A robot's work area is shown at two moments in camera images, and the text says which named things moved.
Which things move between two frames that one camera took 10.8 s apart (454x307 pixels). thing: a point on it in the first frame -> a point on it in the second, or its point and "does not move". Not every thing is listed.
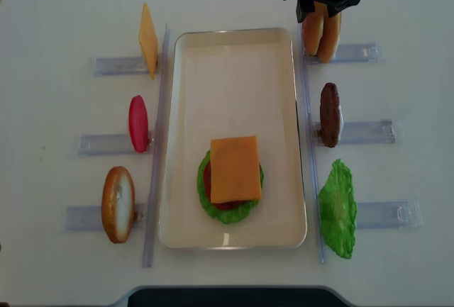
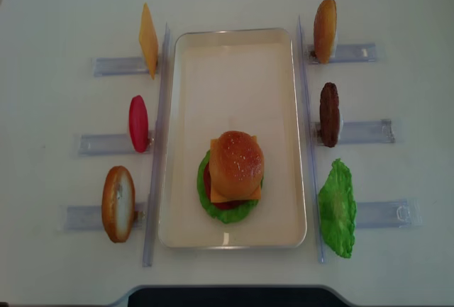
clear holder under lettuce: [396, 213] does not move
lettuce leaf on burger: [225, 215] does not move
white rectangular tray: [233, 83] does not move
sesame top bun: [312, 30] -> [237, 164]
